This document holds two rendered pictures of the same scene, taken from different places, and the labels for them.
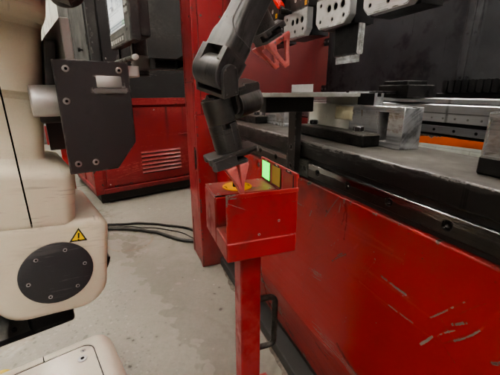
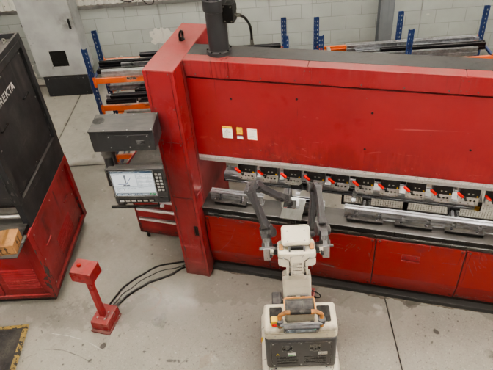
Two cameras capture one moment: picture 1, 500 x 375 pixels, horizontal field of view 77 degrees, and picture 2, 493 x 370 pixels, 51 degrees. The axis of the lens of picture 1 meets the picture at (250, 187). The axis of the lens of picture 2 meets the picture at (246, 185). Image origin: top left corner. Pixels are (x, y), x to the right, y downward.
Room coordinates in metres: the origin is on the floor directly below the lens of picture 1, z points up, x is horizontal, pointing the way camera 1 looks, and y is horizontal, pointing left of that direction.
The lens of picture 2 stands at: (-0.95, 2.58, 4.05)
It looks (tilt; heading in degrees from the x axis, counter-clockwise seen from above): 40 degrees down; 311
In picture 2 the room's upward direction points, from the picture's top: 5 degrees counter-clockwise
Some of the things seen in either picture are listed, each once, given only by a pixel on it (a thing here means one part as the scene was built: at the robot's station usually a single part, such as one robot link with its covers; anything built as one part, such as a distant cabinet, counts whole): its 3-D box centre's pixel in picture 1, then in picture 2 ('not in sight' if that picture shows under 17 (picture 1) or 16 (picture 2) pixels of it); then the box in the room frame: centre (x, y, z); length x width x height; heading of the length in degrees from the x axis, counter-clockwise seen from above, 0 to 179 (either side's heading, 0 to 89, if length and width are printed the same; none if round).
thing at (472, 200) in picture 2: not in sight; (468, 194); (-0.32, -0.79, 1.26); 0.15 x 0.09 x 0.17; 22
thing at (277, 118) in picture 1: (264, 110); (237, 196); (1.46, -0.06, 0.92); 0.50 x 0.06 x 0.10; 22
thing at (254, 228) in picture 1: (247, 203); not in sight; (0.70, 0.01, 0.75); 0.20 x 0.16 x 0.18; 20
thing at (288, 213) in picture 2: (299, 94); (293, 208); (0.89, -0.14, 1.00); 0.26 x 0.18 x 0.01; 112
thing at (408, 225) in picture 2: not in sight; (413, 225); (0.00, -0.60, 0.89); 0.30 x 0.05 x 0.03; 22
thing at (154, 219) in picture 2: not in sight; (163, 194); (2.47, -0.03, 0.50); 0.50 x 0.50 x 1.00; 22
